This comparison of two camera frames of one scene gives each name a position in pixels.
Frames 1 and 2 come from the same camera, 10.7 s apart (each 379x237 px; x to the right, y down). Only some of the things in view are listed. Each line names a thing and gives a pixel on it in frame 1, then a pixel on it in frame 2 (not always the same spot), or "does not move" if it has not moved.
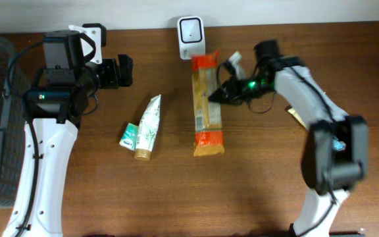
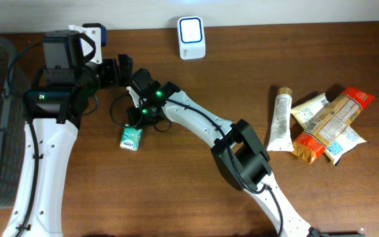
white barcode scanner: [191, 36] does not move
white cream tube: [148, 129] to [281, 137]
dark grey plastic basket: [2, 121] does not move
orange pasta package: [209, 138] to [330, 124]
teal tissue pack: [129, 137] does not move
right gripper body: [239, 93] to [142, 116]
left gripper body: [106, 74] does not move
